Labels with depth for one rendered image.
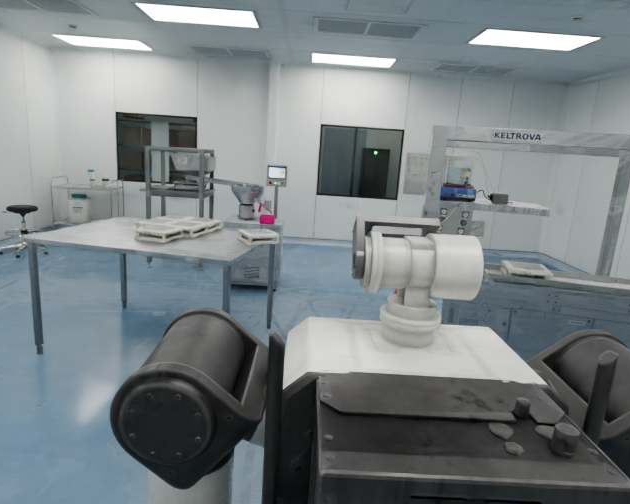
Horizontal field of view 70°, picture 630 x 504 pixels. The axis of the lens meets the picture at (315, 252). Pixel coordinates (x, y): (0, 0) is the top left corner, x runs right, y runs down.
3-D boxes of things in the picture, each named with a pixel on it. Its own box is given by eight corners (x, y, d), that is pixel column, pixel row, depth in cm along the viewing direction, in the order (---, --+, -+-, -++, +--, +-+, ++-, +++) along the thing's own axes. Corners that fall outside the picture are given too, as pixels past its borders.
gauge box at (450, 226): (429, 238, 263) (434, 205, 259) (429, 235, 273) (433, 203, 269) (468, 242, 258) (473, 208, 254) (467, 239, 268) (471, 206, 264)
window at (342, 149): (316, 194, 757) (320, 124, 731) (316, 194, 758) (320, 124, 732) (397, 200, 760) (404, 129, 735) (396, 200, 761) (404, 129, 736)
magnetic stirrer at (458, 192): (439, 199, 260) (441, 184, 258) (438, 196, 281) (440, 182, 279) (475, 202, 256) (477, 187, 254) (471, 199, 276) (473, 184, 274)
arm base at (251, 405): (227, 518, 39) (277, 413, 37) (85, 468, 38) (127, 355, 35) (251, 415, 54) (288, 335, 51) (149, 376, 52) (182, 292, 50)
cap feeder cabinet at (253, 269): (221, 289, 496) (223, 221, 479) (230, 275, 551) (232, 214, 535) (278, 292, 497) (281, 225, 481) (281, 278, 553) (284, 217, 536)
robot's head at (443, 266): (474, 331, 44) (487, 243, 42) (371, 325, 44) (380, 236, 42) (453, 308, 50) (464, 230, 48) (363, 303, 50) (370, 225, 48)
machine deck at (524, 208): (433, 206, 259) (434, 199, 258) (432, 200, 295) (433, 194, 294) (549, 216, 246) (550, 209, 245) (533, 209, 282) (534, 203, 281)
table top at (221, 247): (21, 242, 303) (21, 236, 302) (120, 220, 409) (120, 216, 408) (230, 266, 277) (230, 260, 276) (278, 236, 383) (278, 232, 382)
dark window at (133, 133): (117, 180, 748) (115, 111, 724) (117, 180, 749) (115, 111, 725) (196, 185, 751) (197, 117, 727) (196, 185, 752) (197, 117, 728)
